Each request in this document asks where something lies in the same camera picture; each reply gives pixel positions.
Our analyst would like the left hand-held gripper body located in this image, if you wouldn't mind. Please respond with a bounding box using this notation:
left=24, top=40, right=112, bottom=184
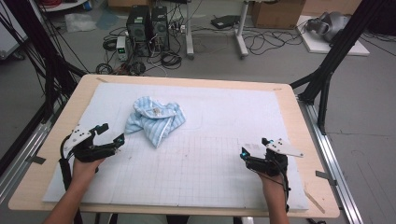
left=63, top=124, right=120, bottom=163

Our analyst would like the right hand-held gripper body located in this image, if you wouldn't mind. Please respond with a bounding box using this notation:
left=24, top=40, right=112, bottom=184
left=248, top=138, right=304, bottom=177

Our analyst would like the blue striped towel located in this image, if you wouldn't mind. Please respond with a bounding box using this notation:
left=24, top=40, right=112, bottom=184
left=124, top=95, right=187, bottom=149

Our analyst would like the person's left hand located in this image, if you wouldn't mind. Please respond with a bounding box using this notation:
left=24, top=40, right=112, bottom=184
left=72, top=158, right=106, bottom=185

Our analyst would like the person's right hand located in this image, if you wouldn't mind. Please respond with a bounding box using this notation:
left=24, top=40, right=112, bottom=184
left=258, top=172, right=287, bottom=194

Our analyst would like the light wooden table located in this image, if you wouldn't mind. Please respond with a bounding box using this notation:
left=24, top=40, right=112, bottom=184
left=7, top=74, right=341, bottom=218

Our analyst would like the black tape piece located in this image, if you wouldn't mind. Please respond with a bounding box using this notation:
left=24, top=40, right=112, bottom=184
left=25, top=155, right=47, bottom=165
left=315, top=170, right=338, bottom=187

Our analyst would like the white foam mat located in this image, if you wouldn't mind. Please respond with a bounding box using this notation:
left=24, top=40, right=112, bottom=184
left=42, top=82, right=310, bottom=211

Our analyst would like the thin wooden stick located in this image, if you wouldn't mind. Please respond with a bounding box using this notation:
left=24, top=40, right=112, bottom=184
left=303, top=189, right=327, bottom=216

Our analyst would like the white power supply box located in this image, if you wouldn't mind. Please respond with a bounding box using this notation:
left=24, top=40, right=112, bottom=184
left=115, top=35, right=130, bottom=62

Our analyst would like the wide black computer tower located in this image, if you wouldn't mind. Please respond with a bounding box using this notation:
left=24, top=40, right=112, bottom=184
left=125, top=5, right=153, bottom=58

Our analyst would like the white board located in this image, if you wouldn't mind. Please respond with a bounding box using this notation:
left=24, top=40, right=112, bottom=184
left=295, top=15, right=371, bottom=57

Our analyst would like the clear plastic bag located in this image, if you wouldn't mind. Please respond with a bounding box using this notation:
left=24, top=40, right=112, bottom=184
left=64, top=12, right=98, bottom=34

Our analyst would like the white desk leg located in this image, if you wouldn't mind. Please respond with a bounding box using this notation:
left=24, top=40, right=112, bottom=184
left=234, top=0, right=250, bottom=59
left=184, top=0, right=196, bottom=61

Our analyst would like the narrow black computer tower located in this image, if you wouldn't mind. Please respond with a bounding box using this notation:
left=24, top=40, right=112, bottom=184
left=150, top=5, right=171, bottom=52

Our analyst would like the flat black device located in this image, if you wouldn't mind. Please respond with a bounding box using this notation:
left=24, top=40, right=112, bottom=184
left=210, top=14, right=241, bottom=30

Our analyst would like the round white table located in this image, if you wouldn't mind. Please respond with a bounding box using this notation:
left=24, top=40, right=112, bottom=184
left=36, top=0, right=91, bottom=13

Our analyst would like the brown cardboard box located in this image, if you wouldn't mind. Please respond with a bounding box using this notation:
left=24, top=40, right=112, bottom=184
left=250, top=0, right=306, bottom=30

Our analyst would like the white cabinet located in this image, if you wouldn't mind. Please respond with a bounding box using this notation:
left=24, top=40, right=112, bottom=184
left=0, top=5, right=28, bottom=61

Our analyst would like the grey headset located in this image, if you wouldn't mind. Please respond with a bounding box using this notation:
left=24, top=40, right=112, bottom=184
left=305, top=11, right=352, bottom=43

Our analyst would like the aluminium rail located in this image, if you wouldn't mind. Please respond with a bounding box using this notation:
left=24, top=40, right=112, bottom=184
left=297, top=95, right=364, bottom=224
left=0, top=119, right=53, bottom=204

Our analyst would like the black frame stand with cables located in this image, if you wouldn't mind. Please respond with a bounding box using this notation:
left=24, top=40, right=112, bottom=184
left=0, top=0, right=89, bottom=123

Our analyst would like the coiled black cable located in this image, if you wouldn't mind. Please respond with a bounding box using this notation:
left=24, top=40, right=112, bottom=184
left=159, top=50, right=183, bottom=71

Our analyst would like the tangle of black floor cables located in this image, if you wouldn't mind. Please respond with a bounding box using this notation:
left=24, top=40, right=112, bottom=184
left=242, top=25, right=308, bottom=57

